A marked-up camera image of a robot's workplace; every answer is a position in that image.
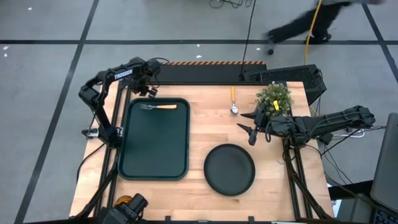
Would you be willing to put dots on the potted plant in striped pot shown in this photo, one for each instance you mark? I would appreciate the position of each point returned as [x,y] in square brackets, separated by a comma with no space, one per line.
[278,93]

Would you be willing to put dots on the dark keyboard with blue keys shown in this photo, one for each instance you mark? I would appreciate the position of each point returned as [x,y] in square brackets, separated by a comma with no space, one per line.
[387,217]

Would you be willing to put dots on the dark grey round plate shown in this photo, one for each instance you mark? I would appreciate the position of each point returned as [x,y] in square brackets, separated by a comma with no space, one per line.
[229,169]

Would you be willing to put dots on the amber ribbed glass cup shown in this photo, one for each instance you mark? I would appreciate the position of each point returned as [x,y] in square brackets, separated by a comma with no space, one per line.
[122,199]

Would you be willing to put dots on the black aluminium table frame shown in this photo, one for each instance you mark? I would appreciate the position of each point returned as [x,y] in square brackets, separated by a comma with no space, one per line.
[293,174]

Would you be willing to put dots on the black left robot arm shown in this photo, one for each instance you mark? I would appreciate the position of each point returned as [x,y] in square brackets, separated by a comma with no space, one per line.
[121,74]

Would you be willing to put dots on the person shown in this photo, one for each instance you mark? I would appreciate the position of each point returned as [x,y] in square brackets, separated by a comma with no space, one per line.
[298,26]

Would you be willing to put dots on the black perforated computer case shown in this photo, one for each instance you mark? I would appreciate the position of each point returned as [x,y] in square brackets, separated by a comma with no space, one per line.
[289,76]

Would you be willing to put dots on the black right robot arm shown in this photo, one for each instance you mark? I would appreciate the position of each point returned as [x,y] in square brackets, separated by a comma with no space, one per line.
[326,123]

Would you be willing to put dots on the black ramp with hazard stripe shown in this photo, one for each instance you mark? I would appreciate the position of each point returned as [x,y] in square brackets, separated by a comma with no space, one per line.
[202,73]

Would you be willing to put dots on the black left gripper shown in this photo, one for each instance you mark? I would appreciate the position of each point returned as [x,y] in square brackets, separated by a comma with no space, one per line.
[145,87]

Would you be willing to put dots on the dark green plastic tray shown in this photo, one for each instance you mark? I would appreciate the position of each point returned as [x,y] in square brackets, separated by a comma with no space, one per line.
[154,146]

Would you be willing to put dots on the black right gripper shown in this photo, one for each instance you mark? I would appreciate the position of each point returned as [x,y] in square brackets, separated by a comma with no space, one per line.
[260,127]

